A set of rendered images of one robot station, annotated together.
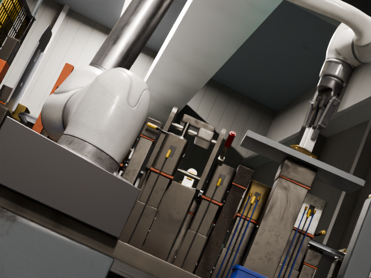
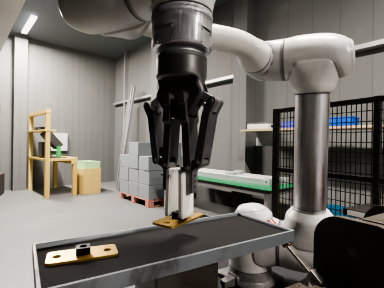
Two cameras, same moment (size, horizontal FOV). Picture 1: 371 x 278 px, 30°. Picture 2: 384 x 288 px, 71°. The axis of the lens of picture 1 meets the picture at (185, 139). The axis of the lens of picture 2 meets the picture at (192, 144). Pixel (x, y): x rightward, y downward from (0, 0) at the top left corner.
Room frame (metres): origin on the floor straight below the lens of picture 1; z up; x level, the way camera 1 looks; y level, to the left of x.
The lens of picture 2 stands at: (2.31, -0.55, 1.30)
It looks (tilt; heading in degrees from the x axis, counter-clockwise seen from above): 0 degrees down; 146
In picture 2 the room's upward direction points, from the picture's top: 1 degrees clockwise
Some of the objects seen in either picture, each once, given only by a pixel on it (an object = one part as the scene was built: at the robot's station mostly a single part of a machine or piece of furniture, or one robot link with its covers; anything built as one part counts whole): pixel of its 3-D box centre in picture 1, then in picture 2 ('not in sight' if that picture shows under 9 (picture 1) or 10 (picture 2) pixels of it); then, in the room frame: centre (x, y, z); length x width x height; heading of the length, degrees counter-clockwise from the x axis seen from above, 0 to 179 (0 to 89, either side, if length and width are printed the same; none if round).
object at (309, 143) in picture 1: (311, 139); (173, 191); (1.96, -0.34, 1.23); 0.03 x 0.01 x 0.07; 112
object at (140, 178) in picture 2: not in sight; (149, 171); (-3.36, 2.17, 0.66); 1.29 x 0.86 x 1.33; 6
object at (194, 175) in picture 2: not in sight; (196, 175); (2.00, -0.33, 1.26); 0.03 x 0.01 x 0.05; 22
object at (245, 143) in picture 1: (300, 162); (176, 242); (1.97, -0.34, 1.16); 0.37 x 0.14 x 0.02; 88
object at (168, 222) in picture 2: (304, 150); (179, 215); (1.97, -0.34, 1.20); 0.08 x 0.04 x 0.01; 112
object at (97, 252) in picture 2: not in sight; (83, 250); (1.95, -0.47, 1.17); 0.08 x 0.04 x 0.01; 79
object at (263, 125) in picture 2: not in sight; (262, 126); (-0.55, 2.73, 1.59); 0.40 x 0.38 x 0.10; 6
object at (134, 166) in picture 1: (127, 182); not in sight; (2.11, 0.11, 0.91); 0.07 x 0.05 x 0.42; 178
